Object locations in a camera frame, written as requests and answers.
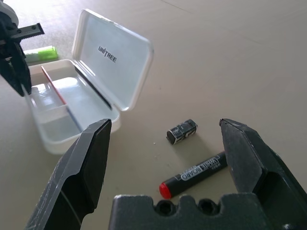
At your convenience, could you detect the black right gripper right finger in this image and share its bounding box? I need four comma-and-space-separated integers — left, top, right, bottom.
219, 117, 307, 230

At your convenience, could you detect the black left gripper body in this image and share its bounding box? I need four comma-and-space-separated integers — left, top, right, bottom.
0, 14, 46, 49

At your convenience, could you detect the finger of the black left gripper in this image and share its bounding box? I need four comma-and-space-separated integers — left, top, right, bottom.
0, 43, 33, 97

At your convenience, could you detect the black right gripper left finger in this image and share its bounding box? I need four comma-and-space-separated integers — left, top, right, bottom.
24, 118, 112, 230

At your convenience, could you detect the green translucent highlighter pen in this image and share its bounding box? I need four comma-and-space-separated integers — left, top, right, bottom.
24, 46, 59, 63

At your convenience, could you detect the black whiteboard marker red cap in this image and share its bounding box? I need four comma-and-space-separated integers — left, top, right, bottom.
159, 150, 228, 199

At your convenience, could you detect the small black eraser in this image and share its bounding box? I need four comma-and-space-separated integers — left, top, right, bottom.
166, 119, 199, 146

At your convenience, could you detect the white Unitree plastic pencil case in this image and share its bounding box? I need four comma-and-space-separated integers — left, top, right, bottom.
25, 9, 154, 155

